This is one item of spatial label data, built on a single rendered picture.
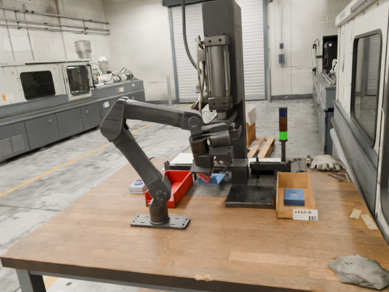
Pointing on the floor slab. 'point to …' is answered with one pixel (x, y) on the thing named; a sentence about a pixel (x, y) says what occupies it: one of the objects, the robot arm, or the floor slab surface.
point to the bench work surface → (199, 242)
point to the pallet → (261, 148)
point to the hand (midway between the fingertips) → (206, 179)
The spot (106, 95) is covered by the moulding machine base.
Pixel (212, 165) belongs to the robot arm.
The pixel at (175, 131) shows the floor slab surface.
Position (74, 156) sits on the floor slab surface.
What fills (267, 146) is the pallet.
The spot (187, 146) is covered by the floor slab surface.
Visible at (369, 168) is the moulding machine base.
